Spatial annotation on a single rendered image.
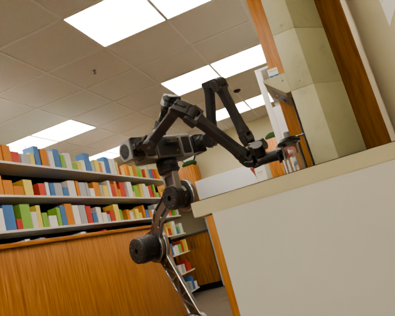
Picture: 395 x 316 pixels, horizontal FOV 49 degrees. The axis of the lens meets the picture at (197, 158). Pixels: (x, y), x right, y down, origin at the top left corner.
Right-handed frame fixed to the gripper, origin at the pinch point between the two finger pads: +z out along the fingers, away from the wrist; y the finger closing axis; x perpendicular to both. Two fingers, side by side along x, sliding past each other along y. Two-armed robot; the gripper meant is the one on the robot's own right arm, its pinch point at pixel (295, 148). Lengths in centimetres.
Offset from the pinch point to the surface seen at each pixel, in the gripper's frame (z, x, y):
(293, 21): 17, -58, 17
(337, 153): 17.5, 4.8, -10.8
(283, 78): 4.2, -34.4, 6.4
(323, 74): 22.9, -29.6, 10.4
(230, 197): -15, -24, -111
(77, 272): -186, 61, 60
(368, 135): 37.6, 11.6, 26.1
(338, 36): 39, -42, 49
